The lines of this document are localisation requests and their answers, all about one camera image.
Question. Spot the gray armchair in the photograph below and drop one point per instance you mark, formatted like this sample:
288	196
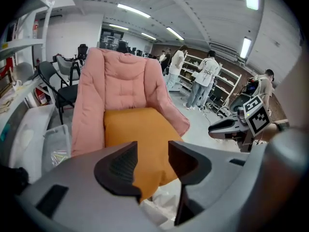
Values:
64	65

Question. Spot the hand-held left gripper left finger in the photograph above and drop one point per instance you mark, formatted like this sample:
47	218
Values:
79	178

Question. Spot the orange cushion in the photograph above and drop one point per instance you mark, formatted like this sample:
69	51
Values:
141	132

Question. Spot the white storage rack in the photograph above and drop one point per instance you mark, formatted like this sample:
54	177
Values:
227	78

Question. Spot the red fire extinguisher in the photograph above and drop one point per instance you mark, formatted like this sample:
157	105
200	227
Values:
41	96

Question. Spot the white plastic container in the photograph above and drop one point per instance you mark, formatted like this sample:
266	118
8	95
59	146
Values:
29	136

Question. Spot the clear plastic bin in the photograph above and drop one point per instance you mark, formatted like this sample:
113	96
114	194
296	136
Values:
56	149

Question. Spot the plastic bottle red label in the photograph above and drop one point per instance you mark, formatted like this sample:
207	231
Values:
35	29

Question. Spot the white mug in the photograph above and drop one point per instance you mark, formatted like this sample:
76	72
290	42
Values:
16	84

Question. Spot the white shelving unit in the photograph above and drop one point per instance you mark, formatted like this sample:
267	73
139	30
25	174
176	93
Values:
26	42

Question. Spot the black office chair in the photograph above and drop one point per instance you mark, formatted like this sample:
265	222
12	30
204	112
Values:
82	51

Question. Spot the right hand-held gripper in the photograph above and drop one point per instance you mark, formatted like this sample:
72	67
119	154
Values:
256	115

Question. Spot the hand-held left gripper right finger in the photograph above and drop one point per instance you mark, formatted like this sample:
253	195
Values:
193	168

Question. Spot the person's right forearm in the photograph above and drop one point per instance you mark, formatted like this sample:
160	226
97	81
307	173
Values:
277	129

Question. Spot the black folding chair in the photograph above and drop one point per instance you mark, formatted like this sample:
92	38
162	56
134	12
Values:
65	92

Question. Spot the pink padded seat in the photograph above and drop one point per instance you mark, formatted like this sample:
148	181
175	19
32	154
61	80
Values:
120	81

